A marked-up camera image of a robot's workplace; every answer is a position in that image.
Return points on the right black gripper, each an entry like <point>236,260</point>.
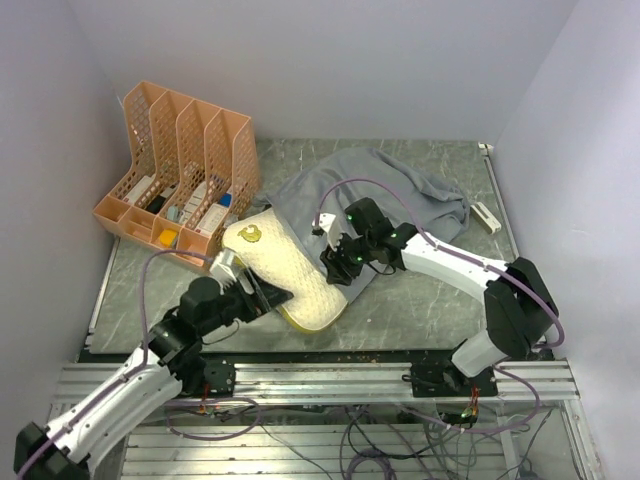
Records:
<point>337,270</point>

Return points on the cream yellow pillow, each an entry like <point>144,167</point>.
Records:
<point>263,244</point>

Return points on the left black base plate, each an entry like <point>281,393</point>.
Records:
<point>218,380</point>

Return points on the aluminium mounting rail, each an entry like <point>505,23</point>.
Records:
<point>351,382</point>

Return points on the white red box in organizer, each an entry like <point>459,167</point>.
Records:
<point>143,192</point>

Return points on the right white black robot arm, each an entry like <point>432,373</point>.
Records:
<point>517,305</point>

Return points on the small white block on table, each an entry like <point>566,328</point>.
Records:
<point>485,218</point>

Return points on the grey pillowcase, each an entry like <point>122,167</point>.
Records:
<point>343,211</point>

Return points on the orange plastic file organizer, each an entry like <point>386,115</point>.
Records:
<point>198,152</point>

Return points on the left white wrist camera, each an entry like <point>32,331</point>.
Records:
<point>226,268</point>

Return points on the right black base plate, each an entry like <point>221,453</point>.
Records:
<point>431,380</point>

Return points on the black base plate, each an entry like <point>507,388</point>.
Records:
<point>431,380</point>
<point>218,380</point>

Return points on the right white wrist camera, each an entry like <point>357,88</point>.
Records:
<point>327,224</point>

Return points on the blue capped item in organizer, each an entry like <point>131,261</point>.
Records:
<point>225,200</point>

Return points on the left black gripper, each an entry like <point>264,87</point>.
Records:
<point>262,298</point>

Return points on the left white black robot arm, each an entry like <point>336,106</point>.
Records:
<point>166,365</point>

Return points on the yellow item in organizer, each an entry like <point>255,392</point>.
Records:
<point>167,238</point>

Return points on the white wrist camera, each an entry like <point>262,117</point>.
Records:
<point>327,224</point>
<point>226,268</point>

